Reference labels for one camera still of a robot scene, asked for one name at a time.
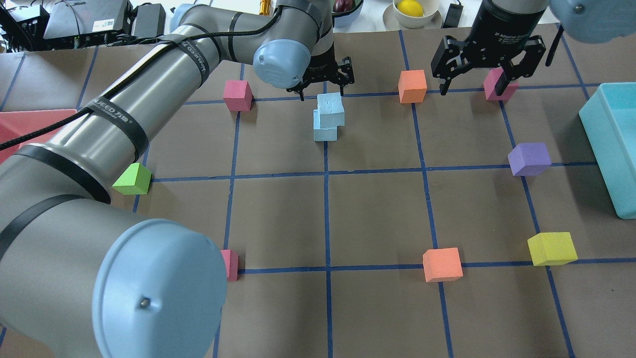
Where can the black idle gripper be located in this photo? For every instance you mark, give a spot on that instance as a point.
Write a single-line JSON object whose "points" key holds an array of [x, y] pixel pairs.
{"points": [[502, 22]]}

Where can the black gripper holding block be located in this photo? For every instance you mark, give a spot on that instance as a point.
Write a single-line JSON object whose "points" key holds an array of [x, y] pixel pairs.
{"points": [[323, 63]]}

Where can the silver robot arm near pink tray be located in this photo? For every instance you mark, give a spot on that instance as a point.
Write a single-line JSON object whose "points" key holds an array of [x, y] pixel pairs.
{"points": [[592, 21]]}

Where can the silver robot arm near blue tray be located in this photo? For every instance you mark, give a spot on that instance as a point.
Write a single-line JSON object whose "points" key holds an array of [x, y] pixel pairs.
{"points": [[90, 280]]}

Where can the orange foam block window side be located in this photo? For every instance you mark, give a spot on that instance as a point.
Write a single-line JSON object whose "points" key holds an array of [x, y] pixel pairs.
{"points": [[412, 86]]}

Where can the blue bowl with fruit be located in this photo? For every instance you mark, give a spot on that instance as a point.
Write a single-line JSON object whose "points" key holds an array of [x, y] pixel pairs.
{"points": [[345, 12]]}

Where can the pink foam block left side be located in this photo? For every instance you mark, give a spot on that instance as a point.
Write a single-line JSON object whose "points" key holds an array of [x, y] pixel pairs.
{"points": [[238, 95]]}

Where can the purple foam block centre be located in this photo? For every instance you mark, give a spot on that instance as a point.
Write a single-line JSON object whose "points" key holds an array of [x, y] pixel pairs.
{"points": [[529, 159]]}

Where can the cream bowl with lemon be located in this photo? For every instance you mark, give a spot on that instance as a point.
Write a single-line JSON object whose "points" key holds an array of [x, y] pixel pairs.
{"points": [[412, 14]]}

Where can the gold cylinder tool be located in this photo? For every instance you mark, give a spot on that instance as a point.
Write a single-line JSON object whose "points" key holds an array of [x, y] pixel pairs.
{"points": [[265, 7]]}

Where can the cyan plastic tray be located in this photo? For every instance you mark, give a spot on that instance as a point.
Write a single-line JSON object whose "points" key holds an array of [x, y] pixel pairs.
{"points": [[609, 120]]}

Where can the yellow foam block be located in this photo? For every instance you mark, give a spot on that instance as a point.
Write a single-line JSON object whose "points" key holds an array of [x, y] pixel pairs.
{"points": [[552, 249]]}

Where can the orange foam block base side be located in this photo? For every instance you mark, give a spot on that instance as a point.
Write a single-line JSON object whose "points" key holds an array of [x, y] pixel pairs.
{"points": [[442, 265]]}

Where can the black power adapter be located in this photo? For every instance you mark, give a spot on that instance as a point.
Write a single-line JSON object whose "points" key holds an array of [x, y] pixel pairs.
{"points": [[148, 20]]}

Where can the magenta foam block near base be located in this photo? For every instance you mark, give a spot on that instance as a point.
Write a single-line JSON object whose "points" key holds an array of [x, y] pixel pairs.
{"points": [[231, 260]]}

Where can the green foam block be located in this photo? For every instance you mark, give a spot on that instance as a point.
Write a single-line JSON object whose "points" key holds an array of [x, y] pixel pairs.
{"points": [[135, 180]]}

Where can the pink plastic tray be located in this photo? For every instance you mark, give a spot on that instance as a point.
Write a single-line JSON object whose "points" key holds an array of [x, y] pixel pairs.
{"points": [[18, 123]]}

